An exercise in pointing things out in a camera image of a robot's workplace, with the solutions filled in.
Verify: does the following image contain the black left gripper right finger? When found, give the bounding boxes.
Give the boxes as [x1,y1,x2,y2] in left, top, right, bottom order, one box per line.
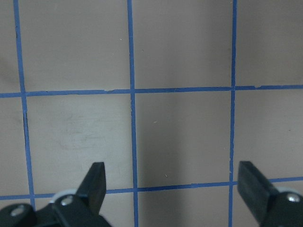
[237,161,303,227]

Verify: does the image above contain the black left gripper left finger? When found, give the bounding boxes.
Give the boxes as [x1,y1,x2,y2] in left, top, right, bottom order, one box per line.
[52,162,111,227]

